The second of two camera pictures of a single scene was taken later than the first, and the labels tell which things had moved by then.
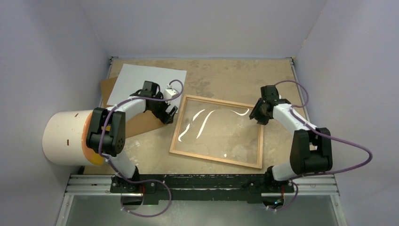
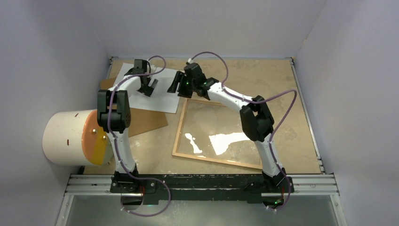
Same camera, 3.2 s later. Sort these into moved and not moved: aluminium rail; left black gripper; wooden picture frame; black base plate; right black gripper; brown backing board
Moved: right black gripper; left black gripper
Not moved: wooden picture frame; black base plate; aluminium rail; brown backing board
